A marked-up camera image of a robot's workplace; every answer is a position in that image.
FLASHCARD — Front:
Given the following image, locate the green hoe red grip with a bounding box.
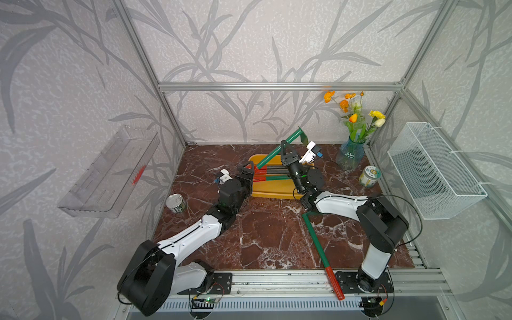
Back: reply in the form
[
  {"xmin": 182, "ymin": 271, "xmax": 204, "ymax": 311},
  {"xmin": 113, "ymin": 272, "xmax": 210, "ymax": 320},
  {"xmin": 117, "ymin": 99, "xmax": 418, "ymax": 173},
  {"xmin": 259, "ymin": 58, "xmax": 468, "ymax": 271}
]
[
  {"xmin": 256, "ymin": 127, "xmax": 309, "ymax": 169},
  {"xmin": 302, "ymin": 211, "xmax": 345, "ymax": 301},
  {"xmin": 253, "ymin": 172, "xmax": 292, "ymax": 182}
]

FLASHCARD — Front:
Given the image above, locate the grey hoe red grip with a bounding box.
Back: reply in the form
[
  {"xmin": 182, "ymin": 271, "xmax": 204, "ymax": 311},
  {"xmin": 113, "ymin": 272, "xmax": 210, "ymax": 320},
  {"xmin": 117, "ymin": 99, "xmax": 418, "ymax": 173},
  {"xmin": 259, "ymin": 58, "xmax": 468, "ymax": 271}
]
[{"xmin": 253, "ymin": 166, "xmax": 291, "ymax": 182}]

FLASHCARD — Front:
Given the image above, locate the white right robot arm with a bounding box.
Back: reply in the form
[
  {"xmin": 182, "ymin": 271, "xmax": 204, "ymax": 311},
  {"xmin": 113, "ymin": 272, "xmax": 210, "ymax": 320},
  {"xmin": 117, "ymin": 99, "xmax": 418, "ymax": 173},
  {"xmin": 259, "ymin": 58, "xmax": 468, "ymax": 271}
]
[{"xmin": 280, "ymin": 140, "xmax": 409, "ymax": 293}]

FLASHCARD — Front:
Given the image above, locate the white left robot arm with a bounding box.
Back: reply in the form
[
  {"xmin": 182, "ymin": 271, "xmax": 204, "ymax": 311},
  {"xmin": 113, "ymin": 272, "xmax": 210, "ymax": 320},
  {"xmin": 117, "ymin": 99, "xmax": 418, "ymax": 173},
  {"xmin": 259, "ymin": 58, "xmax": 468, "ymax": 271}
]
[{"xmin": 117, "ymin": 161, "xmax": 255, "ymax": 316}]

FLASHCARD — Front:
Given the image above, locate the yellow plastic storage box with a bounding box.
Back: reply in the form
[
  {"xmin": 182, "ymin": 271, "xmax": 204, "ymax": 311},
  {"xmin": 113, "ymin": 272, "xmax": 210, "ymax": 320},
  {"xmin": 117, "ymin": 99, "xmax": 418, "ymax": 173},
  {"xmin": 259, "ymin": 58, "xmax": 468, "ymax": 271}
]
[{"xmin": 252, "ymin": 155, "xmax": 303, "ymax": 199}]

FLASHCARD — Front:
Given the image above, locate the blue glass vase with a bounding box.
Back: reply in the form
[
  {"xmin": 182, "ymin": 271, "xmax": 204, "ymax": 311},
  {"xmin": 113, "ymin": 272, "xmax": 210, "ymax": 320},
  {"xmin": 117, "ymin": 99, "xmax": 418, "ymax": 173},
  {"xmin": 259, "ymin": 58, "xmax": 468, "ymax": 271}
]
[{"xmin": 335, "ymin": 139, "xmax": 364, "ymax": 172}]

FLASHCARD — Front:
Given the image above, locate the tin can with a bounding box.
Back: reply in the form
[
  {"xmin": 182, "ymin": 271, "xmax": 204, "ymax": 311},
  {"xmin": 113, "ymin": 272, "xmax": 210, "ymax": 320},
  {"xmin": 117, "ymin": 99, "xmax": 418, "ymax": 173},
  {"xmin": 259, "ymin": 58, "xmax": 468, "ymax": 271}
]
[{"xmin": 165, "ymin": 193, "xmax": 187, "ymax": 214}]

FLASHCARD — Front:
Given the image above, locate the small labelled glass jar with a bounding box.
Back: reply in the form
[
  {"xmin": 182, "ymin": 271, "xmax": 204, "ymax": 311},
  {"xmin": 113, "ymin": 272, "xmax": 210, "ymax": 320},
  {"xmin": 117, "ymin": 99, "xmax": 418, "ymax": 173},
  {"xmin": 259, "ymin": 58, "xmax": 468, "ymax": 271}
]
[{"xmin": 359, "ymin": 165, "xmax": 381, "ymax": 188}]

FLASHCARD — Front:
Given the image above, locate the artificial flower bouquet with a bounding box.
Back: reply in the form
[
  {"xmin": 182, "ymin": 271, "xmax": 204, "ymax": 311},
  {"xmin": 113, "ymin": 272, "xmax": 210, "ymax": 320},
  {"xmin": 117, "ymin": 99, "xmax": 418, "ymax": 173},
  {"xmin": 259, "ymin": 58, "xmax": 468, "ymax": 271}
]
[{"xmin": 322, "ymin": 90, "xmax": 386, "ymax": 144}]

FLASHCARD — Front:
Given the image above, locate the left circuit board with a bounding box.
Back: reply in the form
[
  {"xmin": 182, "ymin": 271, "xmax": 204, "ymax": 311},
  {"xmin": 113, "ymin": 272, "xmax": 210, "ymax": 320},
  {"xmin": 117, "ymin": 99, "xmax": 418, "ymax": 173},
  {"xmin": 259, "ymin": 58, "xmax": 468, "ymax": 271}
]
[{"xmin": 191, "ymin": 295, "xmax": 223, "ymax": 310}]

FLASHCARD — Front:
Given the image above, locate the circuit board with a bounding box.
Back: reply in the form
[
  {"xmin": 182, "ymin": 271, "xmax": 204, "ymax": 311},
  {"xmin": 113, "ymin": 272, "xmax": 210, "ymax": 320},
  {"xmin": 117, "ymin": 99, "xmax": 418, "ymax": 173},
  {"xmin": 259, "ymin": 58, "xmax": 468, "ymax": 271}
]
[
  {"xmin": 359, "ymin": 297, "xmax": 388, "ymax": 319},
  {"xmin": 191, "ymin": 295, "xmax": 223, "ymax": 310}
]

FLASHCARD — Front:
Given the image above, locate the right circuit board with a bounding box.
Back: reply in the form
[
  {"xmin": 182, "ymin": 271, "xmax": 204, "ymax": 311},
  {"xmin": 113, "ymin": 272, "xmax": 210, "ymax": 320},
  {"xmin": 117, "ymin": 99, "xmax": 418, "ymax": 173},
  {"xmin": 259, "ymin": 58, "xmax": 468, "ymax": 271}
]
[{"xmin": 359, "ymin": 297, "xmax": 388, "ymax": 319}]

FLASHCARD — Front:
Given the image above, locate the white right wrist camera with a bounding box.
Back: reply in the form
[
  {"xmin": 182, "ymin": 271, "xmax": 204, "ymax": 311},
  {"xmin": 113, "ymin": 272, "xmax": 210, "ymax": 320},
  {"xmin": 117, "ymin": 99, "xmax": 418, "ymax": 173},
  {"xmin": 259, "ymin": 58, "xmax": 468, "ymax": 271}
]
[{"xmin": 299, "ymin": 141, "xmax": 323, "ymax": 164}]

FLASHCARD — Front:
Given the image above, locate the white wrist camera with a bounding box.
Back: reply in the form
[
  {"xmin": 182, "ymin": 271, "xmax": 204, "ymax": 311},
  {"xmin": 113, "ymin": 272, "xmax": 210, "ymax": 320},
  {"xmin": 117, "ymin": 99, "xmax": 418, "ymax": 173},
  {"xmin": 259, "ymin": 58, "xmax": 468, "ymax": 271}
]
[
  {"xmin": 299, "ymin": 141, "xmax": 323, "ymax": 164},
  {"xmin": 214, "ymin": 169, "xmax": 232, "ymax": 185}
]

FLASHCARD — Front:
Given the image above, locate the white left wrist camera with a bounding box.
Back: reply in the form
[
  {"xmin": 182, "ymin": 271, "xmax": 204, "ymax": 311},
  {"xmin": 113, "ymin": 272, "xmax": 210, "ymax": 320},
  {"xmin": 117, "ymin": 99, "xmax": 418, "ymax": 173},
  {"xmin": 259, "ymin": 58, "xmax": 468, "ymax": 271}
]
[{"xmin": 214, "ymin": 169, "xmax": 232, "ymax": 185}]

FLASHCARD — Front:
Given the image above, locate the white wire mesh basket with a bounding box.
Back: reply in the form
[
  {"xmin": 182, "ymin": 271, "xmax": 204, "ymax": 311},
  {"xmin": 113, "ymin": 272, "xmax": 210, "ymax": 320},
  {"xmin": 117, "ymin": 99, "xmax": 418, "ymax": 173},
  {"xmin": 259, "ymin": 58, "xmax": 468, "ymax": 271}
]
[{"xmin": 387, "ymin": 122, "xmax": 487, "ymax": 220}]

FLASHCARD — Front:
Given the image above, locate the clear acrylic wall shelf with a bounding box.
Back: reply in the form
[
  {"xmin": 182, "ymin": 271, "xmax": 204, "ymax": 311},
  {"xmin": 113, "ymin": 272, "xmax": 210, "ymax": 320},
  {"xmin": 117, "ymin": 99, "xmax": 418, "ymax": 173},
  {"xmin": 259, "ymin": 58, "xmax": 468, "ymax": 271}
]
[{"xmin": 57, "ymin": 125, "xmax": 161, "ymax": 219}]

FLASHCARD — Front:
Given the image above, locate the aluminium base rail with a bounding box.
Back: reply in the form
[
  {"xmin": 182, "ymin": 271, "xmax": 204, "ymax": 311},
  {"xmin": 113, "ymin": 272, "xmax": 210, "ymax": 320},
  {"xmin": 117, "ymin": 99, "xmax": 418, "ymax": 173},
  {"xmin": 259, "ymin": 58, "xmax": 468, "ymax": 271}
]
[{"xmin": 158, "ymin": 268, "xmax": 453, "ymax": 315}]

